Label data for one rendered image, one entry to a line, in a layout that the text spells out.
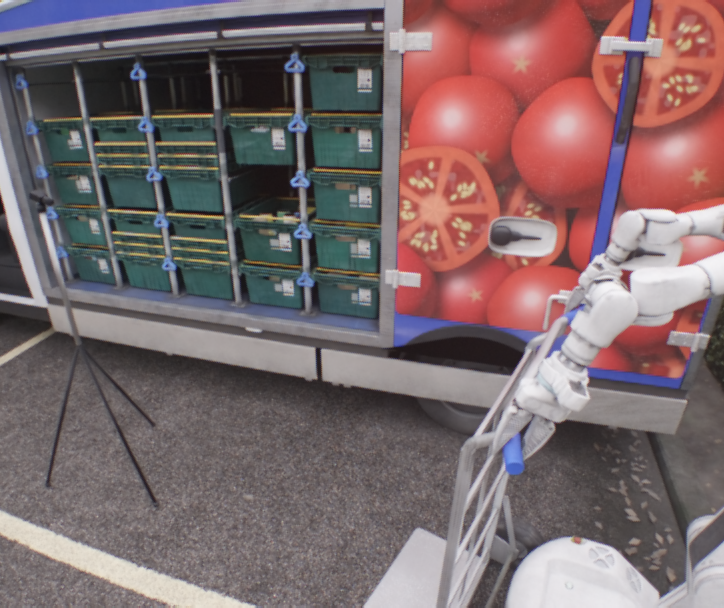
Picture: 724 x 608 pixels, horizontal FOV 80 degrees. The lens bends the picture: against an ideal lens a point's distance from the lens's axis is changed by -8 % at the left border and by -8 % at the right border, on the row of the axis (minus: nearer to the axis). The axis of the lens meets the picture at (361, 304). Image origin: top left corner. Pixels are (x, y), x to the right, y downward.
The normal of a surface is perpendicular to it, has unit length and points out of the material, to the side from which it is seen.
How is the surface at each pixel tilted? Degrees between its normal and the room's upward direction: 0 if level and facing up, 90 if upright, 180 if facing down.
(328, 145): 91
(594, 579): 73
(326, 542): 0
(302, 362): 90
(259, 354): 90
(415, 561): 0
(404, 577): 0
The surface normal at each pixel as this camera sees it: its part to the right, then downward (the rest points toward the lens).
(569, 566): -0.41, 0.14
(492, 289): -0.28, 0.42
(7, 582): 0.00, -0.90
